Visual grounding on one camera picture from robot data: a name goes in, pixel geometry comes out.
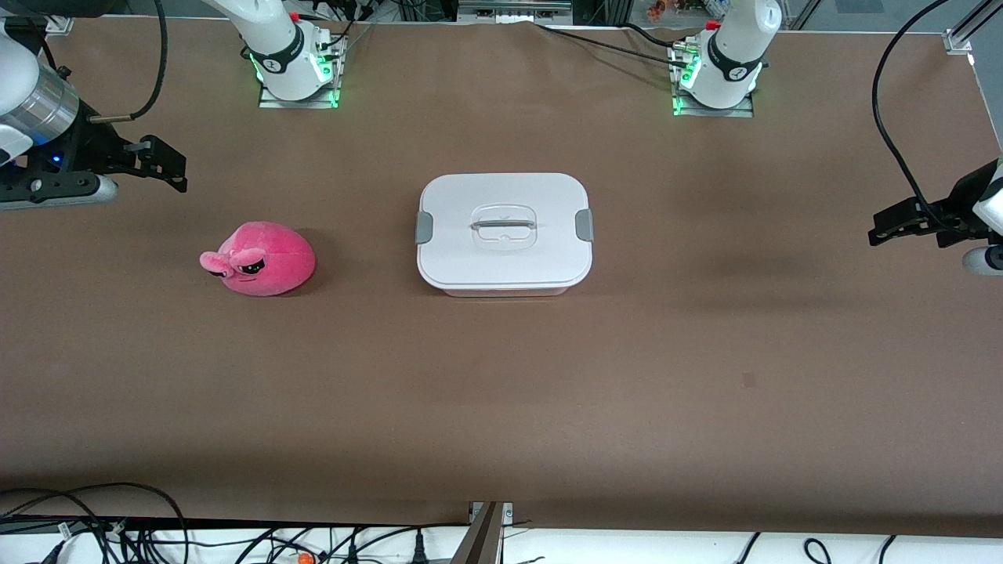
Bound pink plush toy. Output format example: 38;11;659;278
199;222;317;298

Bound white lid with grey clips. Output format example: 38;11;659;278
415;173;594;289

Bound translucent pink plastic box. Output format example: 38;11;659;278
437;280;574;298

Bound small colourful figures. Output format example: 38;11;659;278
646;0;730;20

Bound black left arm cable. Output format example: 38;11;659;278
872;0;953;228

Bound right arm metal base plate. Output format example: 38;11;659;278
259;35;344;110

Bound aluminium profile with bracket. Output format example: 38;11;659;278
944;0;1003;56

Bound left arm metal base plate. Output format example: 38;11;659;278
670;39;755;118

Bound short black cable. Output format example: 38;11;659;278
619;22;698;49

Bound large looping black cable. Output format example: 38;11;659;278
0;482;190;564

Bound long black cable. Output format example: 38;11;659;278
533;22;690;70

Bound aluminium profile post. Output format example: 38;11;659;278
451;501;514;564

